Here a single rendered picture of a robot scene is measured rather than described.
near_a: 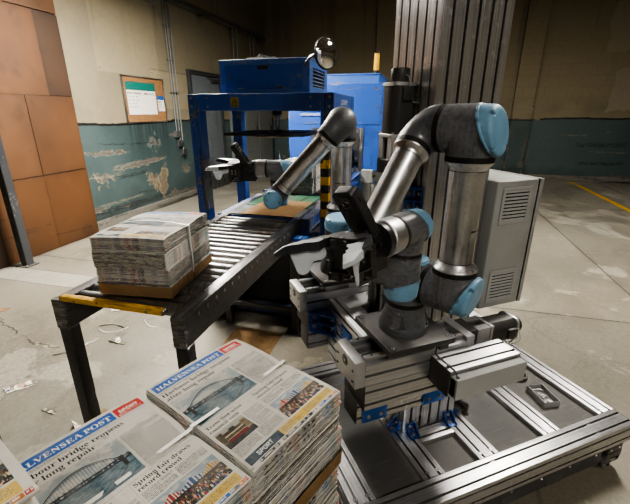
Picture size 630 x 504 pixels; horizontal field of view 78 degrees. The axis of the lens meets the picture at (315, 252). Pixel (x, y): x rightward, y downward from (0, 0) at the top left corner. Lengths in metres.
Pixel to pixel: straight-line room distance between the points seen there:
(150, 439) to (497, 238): 1.19
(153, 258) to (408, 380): 0.95
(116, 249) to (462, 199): 1.16
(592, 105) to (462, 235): 9.37
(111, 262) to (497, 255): 1.37
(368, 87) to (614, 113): 6.77
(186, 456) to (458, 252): 0.76
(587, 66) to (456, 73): 9.02
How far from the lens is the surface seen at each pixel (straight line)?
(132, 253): 1.51
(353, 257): 0.56
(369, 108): 4.68
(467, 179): 1.00
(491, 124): 0.96
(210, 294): 1.51
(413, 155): 1.00
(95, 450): 0.94
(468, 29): 1.34
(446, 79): 1.30
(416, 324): 1.19
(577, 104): 10.24
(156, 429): 0.94
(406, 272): 0.82
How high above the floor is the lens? 1.45
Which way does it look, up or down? 20 degrees down
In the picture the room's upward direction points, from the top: straight up
